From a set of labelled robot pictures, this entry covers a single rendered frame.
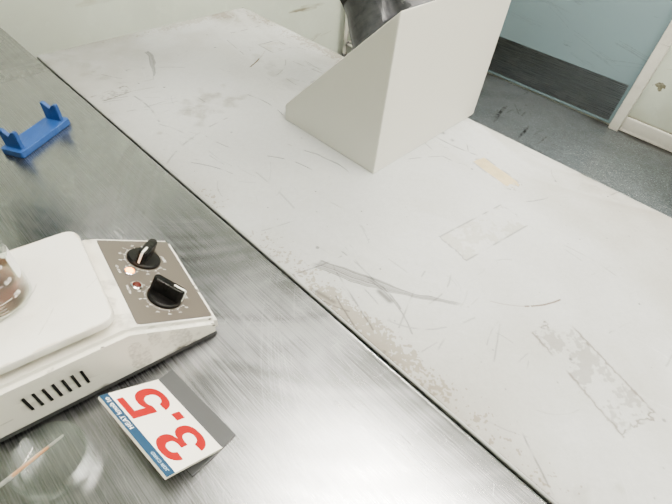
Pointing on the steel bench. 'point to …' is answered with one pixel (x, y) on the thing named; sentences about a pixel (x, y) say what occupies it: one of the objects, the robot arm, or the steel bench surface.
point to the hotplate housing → (94, 358)
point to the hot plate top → (54, 301)
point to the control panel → (191, 306)
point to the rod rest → (27, 143)
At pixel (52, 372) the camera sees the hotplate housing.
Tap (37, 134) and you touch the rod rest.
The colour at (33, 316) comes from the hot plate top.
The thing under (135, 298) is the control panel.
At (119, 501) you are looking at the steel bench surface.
